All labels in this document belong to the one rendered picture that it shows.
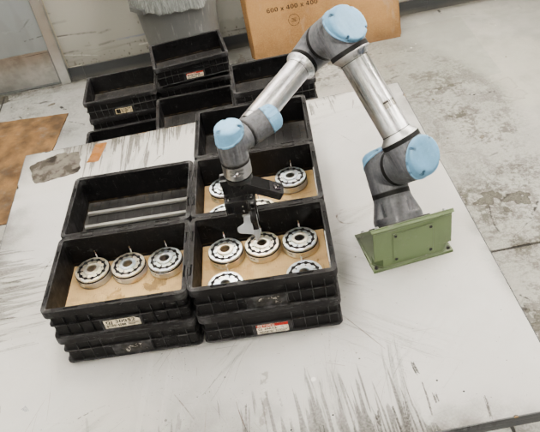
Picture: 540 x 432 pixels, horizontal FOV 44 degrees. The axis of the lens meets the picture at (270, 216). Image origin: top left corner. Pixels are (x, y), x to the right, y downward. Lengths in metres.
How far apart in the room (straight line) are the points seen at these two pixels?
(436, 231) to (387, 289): 0.22
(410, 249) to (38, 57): 3.58
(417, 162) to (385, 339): 0.49
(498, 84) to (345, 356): 2.70
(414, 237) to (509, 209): 1.38
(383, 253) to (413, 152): 0.32
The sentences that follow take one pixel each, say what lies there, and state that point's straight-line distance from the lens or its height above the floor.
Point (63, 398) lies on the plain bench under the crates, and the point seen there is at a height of 0.70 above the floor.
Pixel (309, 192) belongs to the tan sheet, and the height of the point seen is 0.83.
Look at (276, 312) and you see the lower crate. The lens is 1.85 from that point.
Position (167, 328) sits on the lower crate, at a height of 0.80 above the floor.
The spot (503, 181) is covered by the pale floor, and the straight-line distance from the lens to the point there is 3.51.
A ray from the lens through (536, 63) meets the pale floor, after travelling 4.47.
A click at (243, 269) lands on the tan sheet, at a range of 1.94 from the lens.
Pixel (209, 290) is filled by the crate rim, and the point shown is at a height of 0.93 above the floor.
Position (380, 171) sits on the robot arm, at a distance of 2.00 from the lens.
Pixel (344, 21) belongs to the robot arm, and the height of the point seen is 1.37.
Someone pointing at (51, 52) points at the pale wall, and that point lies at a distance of 5.02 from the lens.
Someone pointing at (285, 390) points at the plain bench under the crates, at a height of 0.70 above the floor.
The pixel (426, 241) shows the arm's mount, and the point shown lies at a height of 0.77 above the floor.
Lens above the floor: 2.18
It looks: 40 degrees down
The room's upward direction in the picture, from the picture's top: 11 degrees counter-clockwise
